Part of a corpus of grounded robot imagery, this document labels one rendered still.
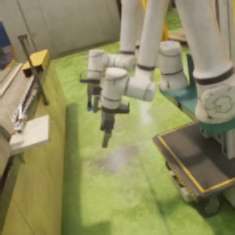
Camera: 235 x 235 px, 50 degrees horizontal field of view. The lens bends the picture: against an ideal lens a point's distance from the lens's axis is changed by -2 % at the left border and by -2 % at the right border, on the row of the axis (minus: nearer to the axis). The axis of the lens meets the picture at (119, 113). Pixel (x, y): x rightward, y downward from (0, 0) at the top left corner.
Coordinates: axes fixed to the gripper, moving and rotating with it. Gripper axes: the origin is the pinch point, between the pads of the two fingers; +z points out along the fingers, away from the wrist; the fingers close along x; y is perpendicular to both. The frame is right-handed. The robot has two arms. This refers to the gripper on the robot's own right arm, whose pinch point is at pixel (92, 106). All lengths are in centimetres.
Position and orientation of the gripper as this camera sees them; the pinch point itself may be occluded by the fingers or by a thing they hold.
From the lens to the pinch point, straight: 155.0
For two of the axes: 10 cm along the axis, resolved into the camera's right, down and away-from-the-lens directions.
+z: -1.0, 9.7, 2.2
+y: 9.2, 0.1, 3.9
